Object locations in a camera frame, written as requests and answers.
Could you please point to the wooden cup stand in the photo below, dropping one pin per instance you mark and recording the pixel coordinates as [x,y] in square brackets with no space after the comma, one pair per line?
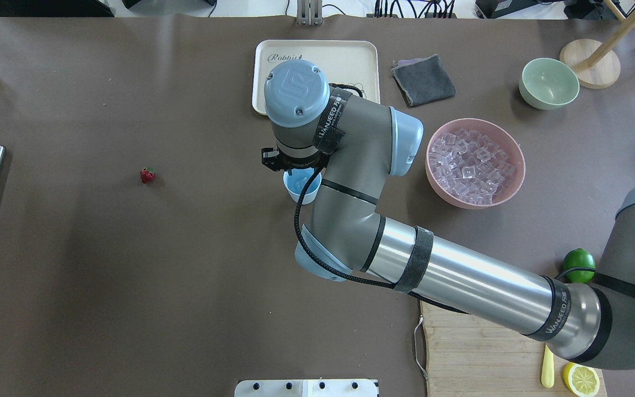
[594,63]

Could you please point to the green ceramic bowl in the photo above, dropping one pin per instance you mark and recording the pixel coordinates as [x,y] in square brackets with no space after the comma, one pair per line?
[547,84]

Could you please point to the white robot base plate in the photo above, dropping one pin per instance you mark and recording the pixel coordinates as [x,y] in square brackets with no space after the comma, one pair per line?
[308,387]

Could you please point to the aluminium frame post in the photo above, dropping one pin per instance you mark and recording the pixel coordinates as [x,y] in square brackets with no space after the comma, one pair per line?
[309,12]

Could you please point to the red strawberry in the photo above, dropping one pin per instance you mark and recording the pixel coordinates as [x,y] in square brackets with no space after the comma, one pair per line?
[146,175]

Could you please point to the yellow plastic knife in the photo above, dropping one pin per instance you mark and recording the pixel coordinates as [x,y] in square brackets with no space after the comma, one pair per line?
[547,368]

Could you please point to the cream rabbit serving tray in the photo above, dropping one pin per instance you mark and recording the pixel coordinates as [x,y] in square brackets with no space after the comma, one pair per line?
[347,62]

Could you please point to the grey folded cloth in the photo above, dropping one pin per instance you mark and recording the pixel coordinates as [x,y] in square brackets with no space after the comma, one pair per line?
[423,80]

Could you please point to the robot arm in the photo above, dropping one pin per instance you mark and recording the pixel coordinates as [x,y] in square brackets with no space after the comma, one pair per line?
[357,144]

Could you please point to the lower lemon half slice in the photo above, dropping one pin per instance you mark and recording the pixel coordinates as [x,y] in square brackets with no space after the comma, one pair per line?
[581,380]

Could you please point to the green lime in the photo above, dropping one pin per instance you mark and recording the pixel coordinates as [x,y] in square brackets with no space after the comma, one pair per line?
[578,266]

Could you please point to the light blue plastic cup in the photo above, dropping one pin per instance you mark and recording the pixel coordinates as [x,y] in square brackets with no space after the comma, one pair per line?
[296,179]

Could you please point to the wooden cutting board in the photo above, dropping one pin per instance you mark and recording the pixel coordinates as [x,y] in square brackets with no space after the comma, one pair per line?
[469,356]

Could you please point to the pink bowl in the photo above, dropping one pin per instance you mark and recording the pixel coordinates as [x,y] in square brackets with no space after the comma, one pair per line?
[500,136]

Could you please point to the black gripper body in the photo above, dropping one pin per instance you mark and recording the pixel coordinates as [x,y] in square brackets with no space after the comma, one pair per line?
[291,165]

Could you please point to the clear ice cube pile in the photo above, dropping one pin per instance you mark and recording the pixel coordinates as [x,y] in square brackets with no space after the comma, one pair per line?
[470,166]

